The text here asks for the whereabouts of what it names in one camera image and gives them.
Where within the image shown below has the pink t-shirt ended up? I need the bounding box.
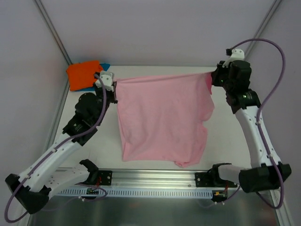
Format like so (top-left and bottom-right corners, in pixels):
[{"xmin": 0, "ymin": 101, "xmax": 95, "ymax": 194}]
[{"xmin": 116, "ymin": 73, "xmax": 214, "ymax": 168}]

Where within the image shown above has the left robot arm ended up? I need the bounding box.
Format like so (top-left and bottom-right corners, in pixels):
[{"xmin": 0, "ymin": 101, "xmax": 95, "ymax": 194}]
[{"xmin": 5, "ymin": 80, "xmax": 117, "ymax": 214}]

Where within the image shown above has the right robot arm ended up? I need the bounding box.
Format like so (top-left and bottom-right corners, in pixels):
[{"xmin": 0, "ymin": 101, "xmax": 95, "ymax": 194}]
[{"xmin": 210, "ymin": 60, "xmax": 292, "ymax": 193}]

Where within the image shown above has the folded blue t-shirt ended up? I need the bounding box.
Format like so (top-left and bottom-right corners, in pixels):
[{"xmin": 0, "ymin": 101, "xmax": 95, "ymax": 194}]
[{"xmin": 79, "ymin": 63, "xmax": 111, "ymax": 92}]

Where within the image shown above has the folded orange t-shirt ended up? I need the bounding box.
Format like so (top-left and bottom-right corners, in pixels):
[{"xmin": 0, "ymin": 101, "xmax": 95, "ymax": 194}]
[{"xmin": 66, "ymin": 60, "xmax": 103, "ymax": 91}]

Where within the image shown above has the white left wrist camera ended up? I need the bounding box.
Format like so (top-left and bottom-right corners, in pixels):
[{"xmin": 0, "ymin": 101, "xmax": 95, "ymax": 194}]
[{"xmin": 94, "ymin": 71, "xmax": 115, "ymax": 92}]

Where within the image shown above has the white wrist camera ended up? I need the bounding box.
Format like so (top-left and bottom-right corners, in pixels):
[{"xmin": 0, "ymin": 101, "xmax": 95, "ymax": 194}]
[
  {"xmin": 94, "ymin": 71, "xmax": 115, "ymax": 92},
  {"xmin": 223, "ymin": 48, "xmax": 245, "ymax": 67}
]

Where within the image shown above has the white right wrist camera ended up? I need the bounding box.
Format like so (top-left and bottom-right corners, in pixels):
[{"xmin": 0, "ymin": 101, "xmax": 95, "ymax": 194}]
[{"xmin": 223, "ymin": 48, "xmax": 245, "ymax": 67}]

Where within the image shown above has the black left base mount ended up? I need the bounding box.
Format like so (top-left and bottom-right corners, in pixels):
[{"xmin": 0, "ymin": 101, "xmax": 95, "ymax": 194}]
[{"xmin": 87, "ymin": 170, "xmax": 113, "ymax": 186}]

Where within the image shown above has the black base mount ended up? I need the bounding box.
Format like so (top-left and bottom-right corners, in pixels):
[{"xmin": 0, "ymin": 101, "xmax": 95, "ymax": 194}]
[
  {"xmin": 87, "ymin": 170, "xmax": 113, "ymax": 186},
  {"xmin": 194, "ymin": 172, "xmax": 227, "ymax": 187}
]

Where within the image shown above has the right aluminium frame post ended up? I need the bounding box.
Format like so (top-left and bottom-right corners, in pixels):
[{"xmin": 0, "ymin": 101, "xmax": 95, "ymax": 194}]
[{"xmin": 245, "ymin": 0, "xmax": 283, "ymax": 60}]

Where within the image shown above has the aluminium frame post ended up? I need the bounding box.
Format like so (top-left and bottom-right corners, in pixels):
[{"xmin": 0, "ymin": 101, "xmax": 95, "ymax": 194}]
[
  {"xmin": 33, "ymin": 0, "xmax": 72, "ymax": 65},
  {"xmin": 245, "ymin": 0, "xmax": 283, "ymax": 60}
]

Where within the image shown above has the white slotted cable duct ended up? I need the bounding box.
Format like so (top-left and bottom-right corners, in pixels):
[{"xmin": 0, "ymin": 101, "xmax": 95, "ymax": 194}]
[{"xmin": 57, "ymin": 187, "xmax": 213, "ymax": 199}]

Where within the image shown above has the aluminium mounting rail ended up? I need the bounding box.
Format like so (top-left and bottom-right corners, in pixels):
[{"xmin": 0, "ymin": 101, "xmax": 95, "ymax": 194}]
[{"xmin": 56, "ymin": 167, "xmax": 240, "ymax": 189}]

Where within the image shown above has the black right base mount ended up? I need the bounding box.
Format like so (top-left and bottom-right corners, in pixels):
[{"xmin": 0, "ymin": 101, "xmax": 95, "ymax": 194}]
[{"xmin": 194, "ymin": 172, "xmax": 227, "ymax": 187}]

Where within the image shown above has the left aluminium frame post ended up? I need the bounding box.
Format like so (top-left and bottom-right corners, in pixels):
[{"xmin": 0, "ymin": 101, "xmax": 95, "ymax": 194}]
[{"xmin": 33, "ymin": 0, "xmax": 72, "ymax": 65}]

